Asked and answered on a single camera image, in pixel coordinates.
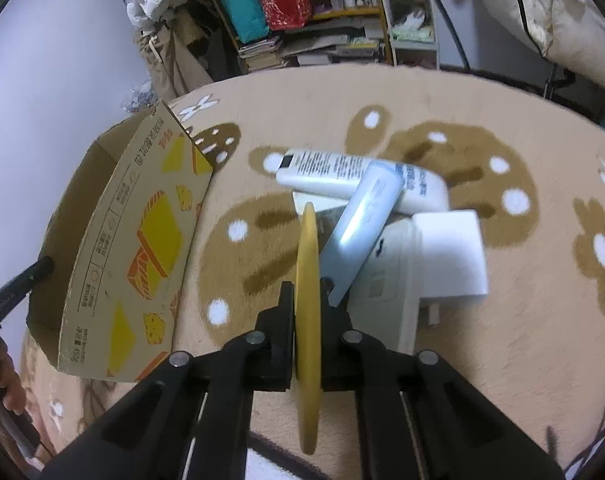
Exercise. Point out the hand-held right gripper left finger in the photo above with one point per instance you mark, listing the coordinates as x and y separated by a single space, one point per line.
277 340

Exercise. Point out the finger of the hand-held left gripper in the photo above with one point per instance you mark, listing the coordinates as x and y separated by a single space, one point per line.
37 272

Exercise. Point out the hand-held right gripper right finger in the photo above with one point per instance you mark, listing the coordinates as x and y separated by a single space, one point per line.
335 340

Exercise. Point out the yellow oval compact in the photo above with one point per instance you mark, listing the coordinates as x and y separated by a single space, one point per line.
308 310

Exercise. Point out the white rectangular device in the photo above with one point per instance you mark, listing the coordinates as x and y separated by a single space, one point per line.
387 290

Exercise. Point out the cardboard box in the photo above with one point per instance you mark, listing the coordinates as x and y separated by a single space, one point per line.
132 240

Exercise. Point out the light blue tube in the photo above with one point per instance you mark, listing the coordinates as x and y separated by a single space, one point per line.
362 225

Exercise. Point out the white power adapter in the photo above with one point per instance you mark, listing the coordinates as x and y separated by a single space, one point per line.
452 255

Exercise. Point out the white squeeze tube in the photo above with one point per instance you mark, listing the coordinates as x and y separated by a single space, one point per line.
322 167

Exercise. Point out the person's left hand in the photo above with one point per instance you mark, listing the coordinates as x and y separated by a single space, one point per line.
7 375

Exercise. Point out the plastic bag of toys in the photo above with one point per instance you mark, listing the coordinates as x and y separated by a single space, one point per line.
140 97

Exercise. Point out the beige trousers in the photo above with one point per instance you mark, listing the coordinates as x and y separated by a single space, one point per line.
167 65

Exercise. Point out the stack of books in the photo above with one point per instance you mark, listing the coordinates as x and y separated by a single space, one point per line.
262 55

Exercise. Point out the dark hanging clothes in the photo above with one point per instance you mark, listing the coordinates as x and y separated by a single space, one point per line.
207 40

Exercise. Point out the pile of papers and booklets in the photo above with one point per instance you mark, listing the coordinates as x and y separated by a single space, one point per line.
332 50

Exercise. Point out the white trolley cart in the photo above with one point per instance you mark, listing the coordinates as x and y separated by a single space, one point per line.
412 25

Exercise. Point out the wooden shelf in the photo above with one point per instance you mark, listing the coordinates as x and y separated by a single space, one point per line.
342 15

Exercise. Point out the teal storage box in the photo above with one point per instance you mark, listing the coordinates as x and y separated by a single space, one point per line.
245 10

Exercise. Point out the cream padded chair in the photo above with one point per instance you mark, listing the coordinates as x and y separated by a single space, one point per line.
557 0

